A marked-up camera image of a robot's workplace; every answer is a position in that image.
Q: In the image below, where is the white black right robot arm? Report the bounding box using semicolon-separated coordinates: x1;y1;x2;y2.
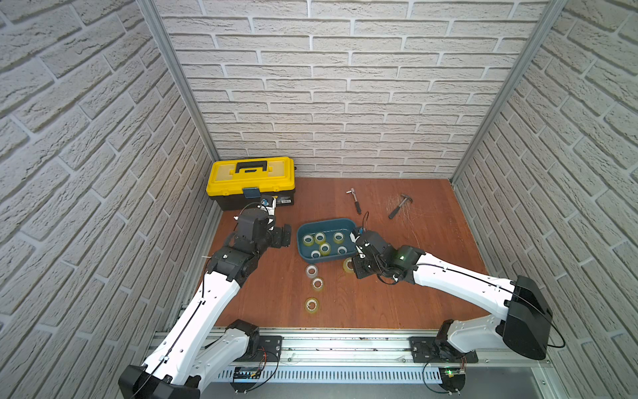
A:
351;228;553;361

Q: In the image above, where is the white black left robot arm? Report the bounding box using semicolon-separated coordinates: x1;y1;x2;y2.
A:
118;201;291;398

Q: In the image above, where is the teal plastic storage box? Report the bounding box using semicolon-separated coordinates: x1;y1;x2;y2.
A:
297;218;357;264

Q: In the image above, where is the yellow black toolbox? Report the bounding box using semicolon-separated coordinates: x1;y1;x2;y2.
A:
206;156;296;211

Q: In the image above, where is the red black ratchet wrench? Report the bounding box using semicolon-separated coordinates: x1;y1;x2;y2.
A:
347;188;362;214

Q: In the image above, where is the left green circuit board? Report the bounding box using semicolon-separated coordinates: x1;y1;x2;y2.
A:
233;366;264;381

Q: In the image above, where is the right circuit board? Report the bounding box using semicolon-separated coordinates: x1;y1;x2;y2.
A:
440;369;466;394

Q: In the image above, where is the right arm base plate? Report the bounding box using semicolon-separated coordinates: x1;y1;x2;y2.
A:
409;336;479;363

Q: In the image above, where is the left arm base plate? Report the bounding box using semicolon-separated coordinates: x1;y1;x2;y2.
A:
249;335;283;361

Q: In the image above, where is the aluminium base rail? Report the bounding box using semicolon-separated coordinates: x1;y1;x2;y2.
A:
204;328;553;387

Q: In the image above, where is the left corner aluminium post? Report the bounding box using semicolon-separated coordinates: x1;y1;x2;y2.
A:
138;0;219;161

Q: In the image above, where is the corner aluminium post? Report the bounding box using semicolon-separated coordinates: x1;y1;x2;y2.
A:
450;0;568;187
138;0;219;161

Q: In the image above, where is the right corner aluminium post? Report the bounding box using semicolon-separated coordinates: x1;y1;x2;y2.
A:
450;0;568;187

